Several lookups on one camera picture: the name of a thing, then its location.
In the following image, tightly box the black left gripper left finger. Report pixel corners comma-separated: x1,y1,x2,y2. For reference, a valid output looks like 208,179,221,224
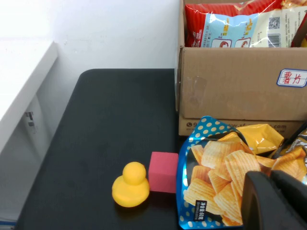
241,170,307,230

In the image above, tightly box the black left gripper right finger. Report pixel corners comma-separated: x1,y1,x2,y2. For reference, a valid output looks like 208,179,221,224
271,169,307,224

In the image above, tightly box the dark blue shrimp chip bag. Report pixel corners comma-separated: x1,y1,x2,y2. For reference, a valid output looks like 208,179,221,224
236,123,307,185

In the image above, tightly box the blue polka-dot potato chip bag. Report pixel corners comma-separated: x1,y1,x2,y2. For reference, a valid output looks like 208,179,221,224
176,116,262,230

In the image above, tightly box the pink foam cube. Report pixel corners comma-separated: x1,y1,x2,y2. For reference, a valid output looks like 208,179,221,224
148,151,179,194

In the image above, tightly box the cardboard box with F2 print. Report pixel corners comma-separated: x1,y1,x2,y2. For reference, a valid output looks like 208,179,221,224
175,0,307,138

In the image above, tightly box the yellow rubber duck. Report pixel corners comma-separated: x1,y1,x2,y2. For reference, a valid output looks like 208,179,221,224
111,161,151,208

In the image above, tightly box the black table mat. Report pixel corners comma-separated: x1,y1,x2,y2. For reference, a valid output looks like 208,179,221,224
15,69,183,230

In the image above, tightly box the red shrimp cracker bag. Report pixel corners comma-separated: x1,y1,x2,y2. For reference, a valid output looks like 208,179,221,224
184,0,307,48

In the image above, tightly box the white ledge board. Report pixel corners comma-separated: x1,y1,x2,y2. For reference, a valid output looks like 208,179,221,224
0,40,59,154

